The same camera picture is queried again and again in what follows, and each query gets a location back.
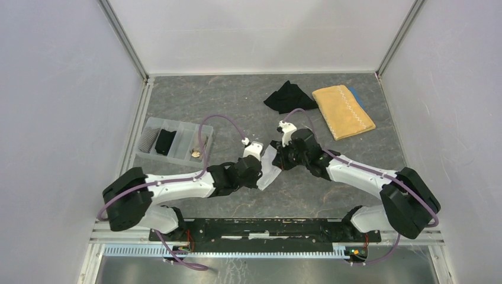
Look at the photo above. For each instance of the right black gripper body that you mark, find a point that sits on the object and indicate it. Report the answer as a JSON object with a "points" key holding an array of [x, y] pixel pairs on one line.
{"points": [[289, 157]]}

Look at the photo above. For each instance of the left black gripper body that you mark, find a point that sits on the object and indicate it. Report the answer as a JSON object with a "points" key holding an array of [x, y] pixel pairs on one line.
{"points": [[250, 183]]}

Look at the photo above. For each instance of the white underwear black waistband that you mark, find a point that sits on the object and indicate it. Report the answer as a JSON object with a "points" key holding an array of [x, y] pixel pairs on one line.
{"points": [[269, 171]]}

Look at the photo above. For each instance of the black underwear beige waistband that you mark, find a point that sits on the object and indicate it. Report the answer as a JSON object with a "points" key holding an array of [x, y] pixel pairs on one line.
{"points": [[164, 141]]}

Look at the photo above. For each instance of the clear plastic organizer box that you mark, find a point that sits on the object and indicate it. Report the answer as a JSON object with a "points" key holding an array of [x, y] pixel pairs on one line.
{"points": [[179, 151]]}

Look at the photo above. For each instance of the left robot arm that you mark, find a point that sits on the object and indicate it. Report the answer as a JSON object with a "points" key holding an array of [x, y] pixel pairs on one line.
{"points": [[137, 199]]}

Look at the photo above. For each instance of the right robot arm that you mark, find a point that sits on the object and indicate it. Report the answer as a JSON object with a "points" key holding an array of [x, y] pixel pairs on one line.
{"points": [[407, 205]]}

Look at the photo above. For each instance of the folded yellow towel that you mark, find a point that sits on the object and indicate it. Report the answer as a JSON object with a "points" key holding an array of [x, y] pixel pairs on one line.
{"points": [[343, 114]]}

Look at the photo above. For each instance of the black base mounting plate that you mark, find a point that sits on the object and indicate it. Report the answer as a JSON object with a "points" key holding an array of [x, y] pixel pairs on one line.
{"points": [[268, 235]]}

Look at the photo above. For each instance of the blue cloth under towel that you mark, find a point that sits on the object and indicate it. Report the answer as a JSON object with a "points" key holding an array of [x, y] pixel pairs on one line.
{"points": [[356, 96]]}

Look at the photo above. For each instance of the grey striped rolled cloth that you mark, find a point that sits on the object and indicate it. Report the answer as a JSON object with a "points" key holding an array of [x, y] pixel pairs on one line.
{"points": [[147, 139]]}

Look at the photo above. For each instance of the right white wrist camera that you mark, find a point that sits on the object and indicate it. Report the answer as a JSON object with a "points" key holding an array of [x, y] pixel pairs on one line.
{"points": [[286, 129]]}

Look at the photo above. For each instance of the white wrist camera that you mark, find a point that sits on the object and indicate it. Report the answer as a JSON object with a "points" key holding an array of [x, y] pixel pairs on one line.
{"points": [[286, 129], [252, 149]]}

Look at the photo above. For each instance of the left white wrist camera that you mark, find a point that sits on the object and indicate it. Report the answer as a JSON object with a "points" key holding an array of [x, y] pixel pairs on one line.
{"points": [[252, 149]]}

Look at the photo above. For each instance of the aluminium frame rail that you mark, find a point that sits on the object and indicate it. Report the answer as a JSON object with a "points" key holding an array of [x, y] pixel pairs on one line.
{"points": [[143, 242]]}

